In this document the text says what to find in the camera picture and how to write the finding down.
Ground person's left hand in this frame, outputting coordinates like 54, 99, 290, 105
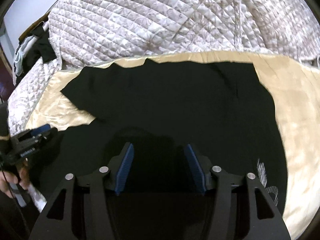
1, 159, 30, 199

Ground golden satin bed sheet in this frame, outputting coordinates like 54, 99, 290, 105
25, 51, 319, 239

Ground pile of clothes at headboard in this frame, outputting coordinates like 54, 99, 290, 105
12, 21, 57, 78

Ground white quilted floral bedspread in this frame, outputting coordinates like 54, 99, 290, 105
8, 0, 319, 135

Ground black pants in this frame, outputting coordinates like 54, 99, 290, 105
24, 58, 288, 240

